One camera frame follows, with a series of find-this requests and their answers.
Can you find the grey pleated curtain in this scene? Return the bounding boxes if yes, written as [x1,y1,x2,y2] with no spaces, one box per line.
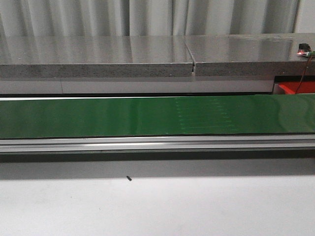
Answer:
[0,0,315,37]

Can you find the small sensor circuit board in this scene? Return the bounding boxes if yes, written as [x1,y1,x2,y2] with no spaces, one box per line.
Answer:
[297,43,315,58]

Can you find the thin red orange wire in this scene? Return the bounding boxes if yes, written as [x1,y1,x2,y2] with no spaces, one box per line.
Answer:
[295,56,313,94]

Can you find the aluminium conveyor side rail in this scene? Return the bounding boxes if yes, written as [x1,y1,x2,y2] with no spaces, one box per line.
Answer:
[0,134,315,153]

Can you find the grey stone countertop slab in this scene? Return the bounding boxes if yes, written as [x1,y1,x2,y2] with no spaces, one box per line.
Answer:
[0,36,193,78]
[184,33,315,76]

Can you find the grey stone countertop slab right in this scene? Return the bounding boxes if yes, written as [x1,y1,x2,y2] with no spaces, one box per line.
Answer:
[184,33,315,76]

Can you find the red plastic bin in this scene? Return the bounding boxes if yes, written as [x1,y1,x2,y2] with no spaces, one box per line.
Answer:
[279,81,315,94]

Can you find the green conveyor belt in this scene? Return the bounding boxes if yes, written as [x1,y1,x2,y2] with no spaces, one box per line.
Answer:
[0,94,315,139]

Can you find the grey stone countertop slab left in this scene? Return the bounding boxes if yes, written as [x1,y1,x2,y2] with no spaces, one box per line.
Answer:
[0,36,193,78]

